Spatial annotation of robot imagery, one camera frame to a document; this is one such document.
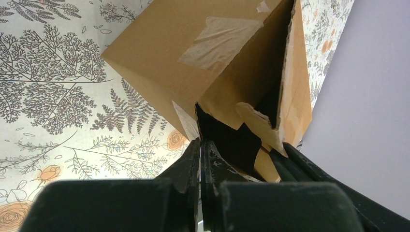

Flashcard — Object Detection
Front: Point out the brown cardboard express box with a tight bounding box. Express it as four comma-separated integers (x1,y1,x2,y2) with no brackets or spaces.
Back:
102,0,312,182

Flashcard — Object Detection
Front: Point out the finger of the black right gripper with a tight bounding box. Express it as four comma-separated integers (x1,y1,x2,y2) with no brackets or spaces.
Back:
269,143,410,232

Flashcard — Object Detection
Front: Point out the floral patterned table mat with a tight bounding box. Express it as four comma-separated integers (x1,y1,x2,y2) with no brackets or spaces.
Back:
0,0,355,232

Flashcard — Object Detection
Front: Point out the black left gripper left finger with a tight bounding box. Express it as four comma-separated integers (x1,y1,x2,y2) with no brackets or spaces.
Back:
21,139,200,232

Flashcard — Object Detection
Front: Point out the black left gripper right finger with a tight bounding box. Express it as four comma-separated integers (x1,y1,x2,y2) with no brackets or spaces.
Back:
201,141,364,232

